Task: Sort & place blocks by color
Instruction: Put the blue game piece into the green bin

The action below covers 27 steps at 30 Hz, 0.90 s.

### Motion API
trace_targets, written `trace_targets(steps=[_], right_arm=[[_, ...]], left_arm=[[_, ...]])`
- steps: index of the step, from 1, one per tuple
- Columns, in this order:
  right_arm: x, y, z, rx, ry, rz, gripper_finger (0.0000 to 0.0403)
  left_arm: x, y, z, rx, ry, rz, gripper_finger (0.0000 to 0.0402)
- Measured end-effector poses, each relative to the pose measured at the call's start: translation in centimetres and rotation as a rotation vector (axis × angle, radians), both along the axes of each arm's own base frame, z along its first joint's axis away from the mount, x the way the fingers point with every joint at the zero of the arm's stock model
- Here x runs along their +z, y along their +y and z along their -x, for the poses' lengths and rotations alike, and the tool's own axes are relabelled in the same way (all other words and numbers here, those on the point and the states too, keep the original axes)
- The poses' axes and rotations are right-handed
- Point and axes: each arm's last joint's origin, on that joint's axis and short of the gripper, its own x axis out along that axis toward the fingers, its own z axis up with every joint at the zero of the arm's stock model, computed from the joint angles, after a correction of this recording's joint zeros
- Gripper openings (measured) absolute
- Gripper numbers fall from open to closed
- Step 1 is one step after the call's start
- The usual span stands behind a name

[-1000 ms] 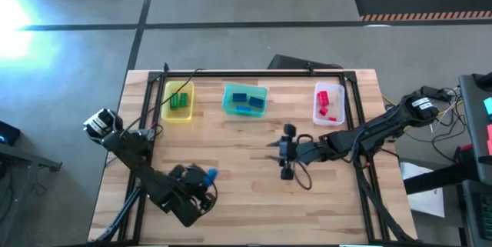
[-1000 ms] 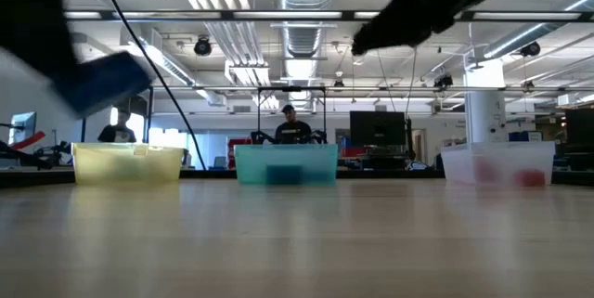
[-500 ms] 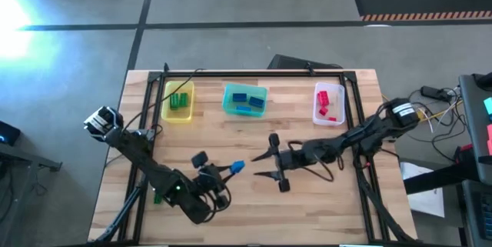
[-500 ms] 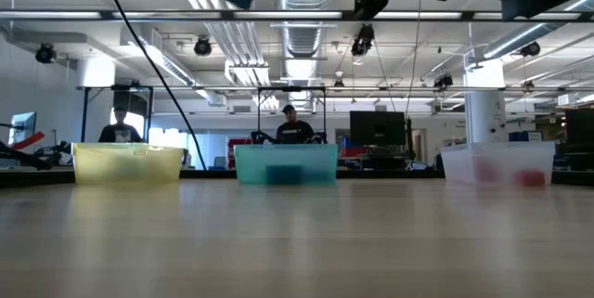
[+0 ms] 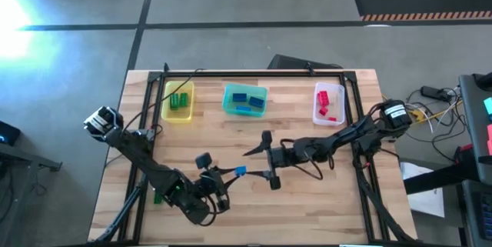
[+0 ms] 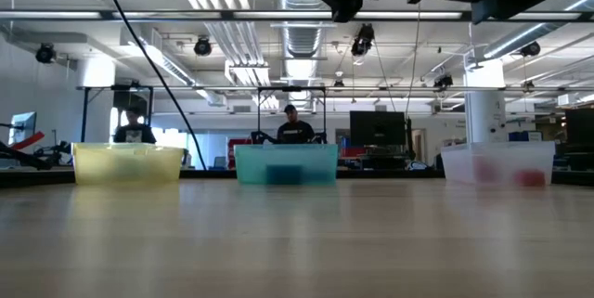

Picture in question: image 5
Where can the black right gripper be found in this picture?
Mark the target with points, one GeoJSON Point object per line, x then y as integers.
{"type": "Point", "coordinates": [282, 156]}

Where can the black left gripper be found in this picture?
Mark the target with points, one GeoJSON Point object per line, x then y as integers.
{"type": "Point", "coordinates": [213, 187]}

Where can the light blue toy block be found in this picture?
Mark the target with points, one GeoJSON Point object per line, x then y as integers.
{"type": "Point", "coordinates": [243, 109]}
{"type": "Point", "coordinates": [240, 171]}

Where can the large red toy block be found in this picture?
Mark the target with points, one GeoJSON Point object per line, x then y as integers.
{"type": "Point", "coordinates": [323, 98]}

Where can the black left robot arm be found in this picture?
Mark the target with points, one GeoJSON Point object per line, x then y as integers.
{"type": "Point", "coordinates": [153, 170]}

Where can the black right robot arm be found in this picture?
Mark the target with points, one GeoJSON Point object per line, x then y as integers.
{"type": "Point", "coordinates": [346, 139]}

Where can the teal translucent plastic bin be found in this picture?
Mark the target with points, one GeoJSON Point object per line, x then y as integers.
{"type": "Point", "coordinates": [230, 108]}

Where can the yellow translucent plastic bin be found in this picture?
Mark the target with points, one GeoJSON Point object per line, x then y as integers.
{"type": "Point", "coordinates": [173, 116]}

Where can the clear plastic bin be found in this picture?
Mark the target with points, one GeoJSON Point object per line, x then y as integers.
{"type": "Point", "coordinates": [338, 101]}

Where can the white paper sheet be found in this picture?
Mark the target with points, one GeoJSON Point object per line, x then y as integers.
{"type": "Point", "coordinates": [423, 197]}

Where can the black power adapter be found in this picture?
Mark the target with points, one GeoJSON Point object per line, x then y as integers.
{"type": "Point", "coordinates": [434, 93]}

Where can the red and black clamp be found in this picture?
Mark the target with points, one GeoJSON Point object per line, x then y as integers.
{"type": "Point", "coordinates": [464, 151]}

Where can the black device with blue light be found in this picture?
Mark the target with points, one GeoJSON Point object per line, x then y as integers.
{"type": "Point", "coordinates": [7, 133]}

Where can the black hazard-striped floor mat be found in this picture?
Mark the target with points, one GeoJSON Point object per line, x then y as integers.
{"type": "Point", "coordinates": [423, 1]}

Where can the pink sticky note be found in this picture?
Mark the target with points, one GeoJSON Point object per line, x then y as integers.
{"type": "Point", "coordinates": [489, 139]}

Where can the cyan sticky note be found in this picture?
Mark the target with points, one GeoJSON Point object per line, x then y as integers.
{"type": "Point", "coordinates": [488, 106]}

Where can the black aluminium table frame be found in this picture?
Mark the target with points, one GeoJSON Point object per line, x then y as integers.
{"type": "Point", "coordinates": [250, 74]}

